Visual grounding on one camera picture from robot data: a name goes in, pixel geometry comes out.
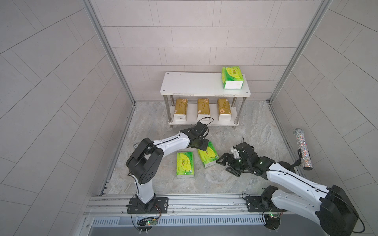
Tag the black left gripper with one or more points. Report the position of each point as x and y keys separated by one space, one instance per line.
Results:
x=204 y=145

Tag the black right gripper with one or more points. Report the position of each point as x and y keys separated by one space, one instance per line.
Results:
x=226 y=156

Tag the green tissue pack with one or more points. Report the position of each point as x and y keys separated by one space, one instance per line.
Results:
x=232 y=77
x=185 y=165
x=208 y=157

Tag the gold tissue pack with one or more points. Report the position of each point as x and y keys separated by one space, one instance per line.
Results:
x=224 y=109
x=180 y=112
x=203 y=109

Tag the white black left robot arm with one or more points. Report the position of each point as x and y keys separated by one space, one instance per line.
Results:
x=144 y=162

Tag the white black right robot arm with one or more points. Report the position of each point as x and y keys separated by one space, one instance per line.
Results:
x=329 y=207

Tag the white two-tier metal shelf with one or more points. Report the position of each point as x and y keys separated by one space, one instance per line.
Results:
x=191 y=85

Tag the black round stand base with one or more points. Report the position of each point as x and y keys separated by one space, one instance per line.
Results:
x=287 y=166

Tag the right controller circuit board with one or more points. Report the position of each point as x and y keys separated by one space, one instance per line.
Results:
x=271 y=221

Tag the controller circuit board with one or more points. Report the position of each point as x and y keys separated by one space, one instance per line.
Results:
x=146 y=224
x=271 y=221

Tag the glitter tube on stand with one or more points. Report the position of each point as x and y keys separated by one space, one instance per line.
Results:
x=303 y=149

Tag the left controller circuit board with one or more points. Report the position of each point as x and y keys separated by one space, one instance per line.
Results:
x=146 y=224

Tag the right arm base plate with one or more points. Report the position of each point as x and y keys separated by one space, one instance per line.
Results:
x=260 y=204

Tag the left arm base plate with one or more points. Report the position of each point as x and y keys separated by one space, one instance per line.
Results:
x=156 y=205

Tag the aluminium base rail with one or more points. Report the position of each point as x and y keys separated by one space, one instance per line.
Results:
x=218 y=207

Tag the aluminium corner frame post left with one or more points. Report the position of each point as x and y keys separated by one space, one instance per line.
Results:
x=88 y=6

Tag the aluminium corner frame post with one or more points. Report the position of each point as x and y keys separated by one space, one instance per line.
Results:
x=318 y=16
x=88 y=6

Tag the aluminium corner frame post right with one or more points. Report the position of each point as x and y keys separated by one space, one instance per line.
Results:
x=318 y=16

